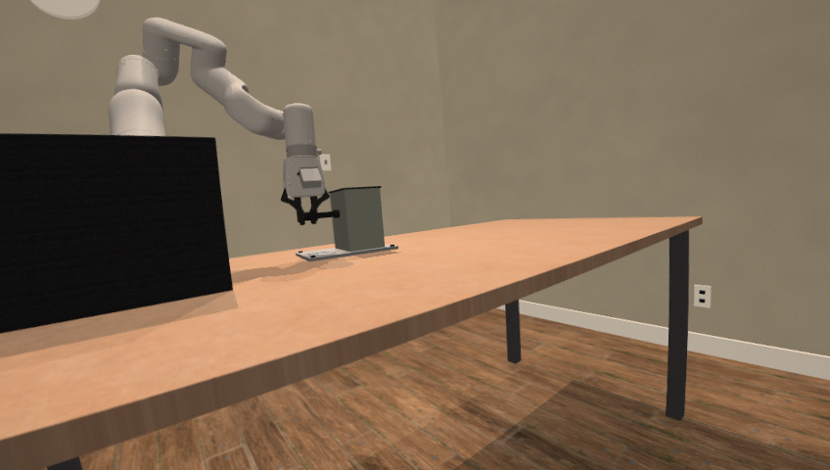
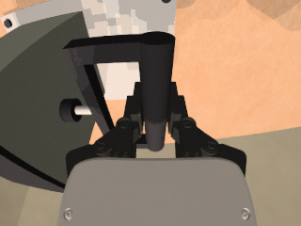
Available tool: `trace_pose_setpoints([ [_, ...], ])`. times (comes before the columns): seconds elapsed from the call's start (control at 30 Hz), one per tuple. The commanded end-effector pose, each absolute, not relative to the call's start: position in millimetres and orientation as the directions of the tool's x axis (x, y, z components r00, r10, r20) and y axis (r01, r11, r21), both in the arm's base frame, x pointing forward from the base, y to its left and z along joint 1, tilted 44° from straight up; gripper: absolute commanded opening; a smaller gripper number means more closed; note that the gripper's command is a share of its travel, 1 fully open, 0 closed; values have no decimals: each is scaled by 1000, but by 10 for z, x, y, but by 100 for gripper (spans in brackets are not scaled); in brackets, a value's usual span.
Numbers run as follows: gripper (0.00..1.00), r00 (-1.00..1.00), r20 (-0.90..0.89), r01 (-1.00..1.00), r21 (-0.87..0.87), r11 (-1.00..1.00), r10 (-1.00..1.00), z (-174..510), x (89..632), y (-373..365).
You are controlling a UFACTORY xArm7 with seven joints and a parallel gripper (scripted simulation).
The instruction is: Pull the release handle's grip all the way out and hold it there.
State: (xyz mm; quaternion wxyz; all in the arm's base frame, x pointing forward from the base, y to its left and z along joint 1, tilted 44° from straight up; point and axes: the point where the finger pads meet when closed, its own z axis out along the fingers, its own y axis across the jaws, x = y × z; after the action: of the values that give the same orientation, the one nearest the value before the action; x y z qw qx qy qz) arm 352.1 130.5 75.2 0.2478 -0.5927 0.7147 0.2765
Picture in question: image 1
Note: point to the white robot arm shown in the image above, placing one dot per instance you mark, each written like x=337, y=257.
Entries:
x=136, y=112

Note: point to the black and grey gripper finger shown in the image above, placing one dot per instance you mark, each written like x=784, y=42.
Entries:
x=296, y=203
x=316, y=203

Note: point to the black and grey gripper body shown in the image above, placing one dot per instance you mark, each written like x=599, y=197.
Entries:
x=291, y=180

